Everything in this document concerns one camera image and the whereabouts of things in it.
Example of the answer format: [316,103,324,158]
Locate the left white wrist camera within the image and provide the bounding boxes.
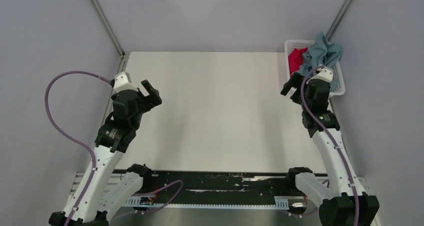
[113,71,138,93]

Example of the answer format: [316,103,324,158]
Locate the left corner metal post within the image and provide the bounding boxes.
[89,0,125,58]

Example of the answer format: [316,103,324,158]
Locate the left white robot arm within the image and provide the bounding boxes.
[48,79,162,226]

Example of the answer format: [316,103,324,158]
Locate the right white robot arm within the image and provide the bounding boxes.
[281,73,380,226]

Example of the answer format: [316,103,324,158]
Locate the teal blue t-shirt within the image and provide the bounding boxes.
[296,32,343,76]

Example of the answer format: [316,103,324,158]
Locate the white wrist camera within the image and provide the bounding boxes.
[113,71,138,93]
[307,67,334,83]

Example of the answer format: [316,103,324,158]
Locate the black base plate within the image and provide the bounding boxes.
[136,170,305,206]

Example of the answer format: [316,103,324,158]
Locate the white plastic basket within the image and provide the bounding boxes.
[284,39,346,98]

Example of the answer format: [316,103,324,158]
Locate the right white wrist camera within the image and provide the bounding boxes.
[307,67,334,83]

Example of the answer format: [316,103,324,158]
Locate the right corner metal post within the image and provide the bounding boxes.
[326,0,354,40]

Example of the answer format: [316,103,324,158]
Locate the red t-shirt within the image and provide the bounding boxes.
[287,47,308,76]

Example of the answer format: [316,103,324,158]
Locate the corner metal post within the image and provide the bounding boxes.
[326,0,354,40]
[89,0,125,58]

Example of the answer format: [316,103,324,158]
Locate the slotted cable duct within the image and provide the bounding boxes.
[123,197,290,211]

